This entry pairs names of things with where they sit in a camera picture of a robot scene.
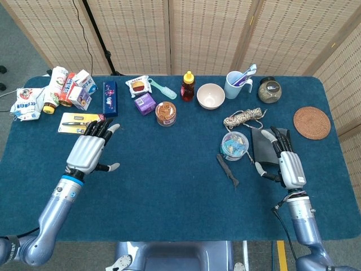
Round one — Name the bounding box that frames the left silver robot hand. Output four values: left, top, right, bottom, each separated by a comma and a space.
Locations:
65, 118, 121, 175

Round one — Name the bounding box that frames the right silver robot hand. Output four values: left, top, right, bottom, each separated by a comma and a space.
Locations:
254, 126, 307, 190

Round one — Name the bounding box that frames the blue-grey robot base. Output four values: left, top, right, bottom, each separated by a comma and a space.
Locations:
114, 240, 235, 271

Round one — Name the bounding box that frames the razor in yellow blister pack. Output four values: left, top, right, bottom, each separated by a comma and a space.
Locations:
58, 112, 106, 135

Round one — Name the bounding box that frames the grey cloth with green edge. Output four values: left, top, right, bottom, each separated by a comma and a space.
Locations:
250, 127, 294, 166

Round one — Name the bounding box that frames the round woven brown coaster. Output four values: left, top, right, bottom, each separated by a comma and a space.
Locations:
293, 106, 332, 141

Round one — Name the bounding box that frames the white and purple carton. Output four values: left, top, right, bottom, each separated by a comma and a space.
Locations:
68, 86, 93, 111

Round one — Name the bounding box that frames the dark blue rectangular box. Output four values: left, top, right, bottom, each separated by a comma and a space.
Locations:
102, 81, 118, 118

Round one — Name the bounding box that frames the clear tub of binder clips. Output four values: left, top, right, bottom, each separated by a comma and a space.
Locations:
219, 131, 250, 162

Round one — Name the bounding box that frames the white and blue milk carton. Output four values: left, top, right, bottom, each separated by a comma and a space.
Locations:
73, 69, 99, 95

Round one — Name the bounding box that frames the white bottle with yellow cap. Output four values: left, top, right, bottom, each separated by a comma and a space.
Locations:
42, 65, 69, 115

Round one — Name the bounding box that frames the white bag with blue print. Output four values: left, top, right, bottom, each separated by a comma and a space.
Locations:
10, 87, 46, 122

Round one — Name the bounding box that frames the small purple box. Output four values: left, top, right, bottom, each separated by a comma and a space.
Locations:
134, 92, 157, 116

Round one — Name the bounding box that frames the glass jar with black lid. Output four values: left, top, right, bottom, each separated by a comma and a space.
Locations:
258, 76, 283, 104

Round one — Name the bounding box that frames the white snack packet burger picture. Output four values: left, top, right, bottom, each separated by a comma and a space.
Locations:
125, 75, 153, 99

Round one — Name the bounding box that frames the yellow floor tape strip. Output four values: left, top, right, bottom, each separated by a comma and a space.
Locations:
276, 240, 288, 271

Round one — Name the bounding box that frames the clear jar of rubber bands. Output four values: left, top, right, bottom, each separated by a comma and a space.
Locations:
155, 101, 177, 128

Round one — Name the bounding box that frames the blue felt table cover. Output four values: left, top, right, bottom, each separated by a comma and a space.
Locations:
0, 75, 355, 243

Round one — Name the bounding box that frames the white metal table leg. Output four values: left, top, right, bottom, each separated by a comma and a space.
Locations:
241, 240, 250, 271

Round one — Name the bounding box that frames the light blue mug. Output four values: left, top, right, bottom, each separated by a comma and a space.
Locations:
224, 71, 254, 100

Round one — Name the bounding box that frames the mint green scrubbing brush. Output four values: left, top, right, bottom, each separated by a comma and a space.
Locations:
147, 78, 178, 100

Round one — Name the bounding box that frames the purple toothbrush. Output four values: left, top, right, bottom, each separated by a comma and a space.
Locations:
231, 73, 249, 86

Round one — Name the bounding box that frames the beige bowl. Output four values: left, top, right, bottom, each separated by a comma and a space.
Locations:
196, 83, 226, 110

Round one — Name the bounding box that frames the honey bottle with yellow cap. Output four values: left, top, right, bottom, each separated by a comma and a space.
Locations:
180, 71, 196, 102

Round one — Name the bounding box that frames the black tripod stand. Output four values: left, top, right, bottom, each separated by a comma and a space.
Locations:
81, 0, 125, 76

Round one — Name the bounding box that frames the bamboo folding screen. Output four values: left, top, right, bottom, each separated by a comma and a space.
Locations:
0, 0, 361, 176

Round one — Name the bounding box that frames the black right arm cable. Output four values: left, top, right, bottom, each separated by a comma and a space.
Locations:
270, 202, 298, 260

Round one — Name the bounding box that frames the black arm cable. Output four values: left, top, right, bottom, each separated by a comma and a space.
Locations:
270, 202, 298, 260
11, 227, 40, 238

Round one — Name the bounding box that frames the bundle of speckled rope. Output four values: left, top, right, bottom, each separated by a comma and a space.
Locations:
223, 107, 267, 165

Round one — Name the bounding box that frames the thin black hanging cable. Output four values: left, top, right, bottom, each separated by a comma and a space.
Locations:
72, 0, 94, 75

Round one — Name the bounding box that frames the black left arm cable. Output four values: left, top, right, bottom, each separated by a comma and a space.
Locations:
11, 227, 40, 238

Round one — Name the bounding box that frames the large white metal bracket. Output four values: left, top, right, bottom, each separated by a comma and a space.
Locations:
105, 253, 133, 271

